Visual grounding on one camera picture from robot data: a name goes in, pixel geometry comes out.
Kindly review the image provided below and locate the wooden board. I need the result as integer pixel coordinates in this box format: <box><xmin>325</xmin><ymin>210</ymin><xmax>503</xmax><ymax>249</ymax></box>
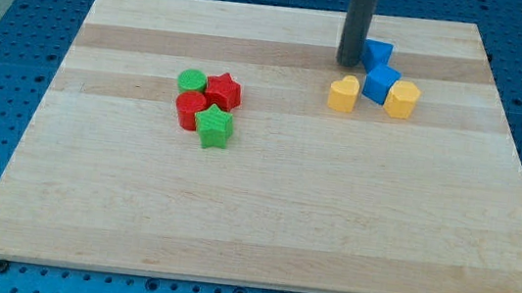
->
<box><xmin>0</xmin><ymin>0</ymin><xmax>522</xmax><ymax>293</ymax></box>

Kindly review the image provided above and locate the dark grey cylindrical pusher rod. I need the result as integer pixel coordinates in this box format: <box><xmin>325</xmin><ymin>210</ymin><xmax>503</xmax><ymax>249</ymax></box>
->
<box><xmin>336</xmin><ymin>0</ymin><xmax>378</xmax><ymax>68</ymax></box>

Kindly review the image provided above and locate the yellow heart block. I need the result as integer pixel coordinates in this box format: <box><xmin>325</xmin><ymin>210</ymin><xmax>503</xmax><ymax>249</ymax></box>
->
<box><xmin>327</xmin><ymin>75</ymin><xmax>359</xmax><ymax>113</ymax></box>

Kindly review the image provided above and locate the yellow hexagon block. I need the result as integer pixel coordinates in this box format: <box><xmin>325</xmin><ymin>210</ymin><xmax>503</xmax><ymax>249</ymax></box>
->
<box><xmin>383</xmin><ymin>79</ymin><xmax>422</xmax><ymax>120</ymax></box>

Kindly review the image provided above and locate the green star block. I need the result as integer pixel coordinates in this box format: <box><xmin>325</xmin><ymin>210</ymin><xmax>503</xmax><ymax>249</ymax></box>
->
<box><xmin>194</xmin><ymin>104</ymin><xmax>233</xmax><ymax>148</ymax></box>

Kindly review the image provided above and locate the green cylinder block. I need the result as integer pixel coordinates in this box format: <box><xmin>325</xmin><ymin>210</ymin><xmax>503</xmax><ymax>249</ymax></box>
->
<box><xmin>176</xmin><ymin>69</ymin><xmax>208</xmax><ymax>93</ymax></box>

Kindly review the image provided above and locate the red cylinder block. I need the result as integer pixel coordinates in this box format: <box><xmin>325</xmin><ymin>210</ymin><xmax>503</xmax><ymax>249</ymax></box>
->
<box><xmin>175</xmin><ymin>90</ymin><xmax>208</xmax><ymax>131</ymax></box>

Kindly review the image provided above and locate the blue cube block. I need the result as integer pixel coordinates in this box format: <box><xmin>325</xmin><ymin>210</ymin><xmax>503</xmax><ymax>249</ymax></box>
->
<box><xmin>361</xmin><ymin>64</ymin><xmax>403</xmax><ymax>105</ymax></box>

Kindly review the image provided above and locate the blue triangle block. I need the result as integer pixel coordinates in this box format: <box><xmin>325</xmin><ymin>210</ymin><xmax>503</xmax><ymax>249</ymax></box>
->
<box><xmin>360</xmin><ymin>39</ymin><xmax>394</xmax><ymax>73</ymax></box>

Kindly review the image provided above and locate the red star block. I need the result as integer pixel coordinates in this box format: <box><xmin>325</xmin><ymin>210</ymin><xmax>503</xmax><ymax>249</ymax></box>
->
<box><xmin>204</xmin><ymin>73</ymin><xmax>242</xmax><ymax>112</ymax></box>

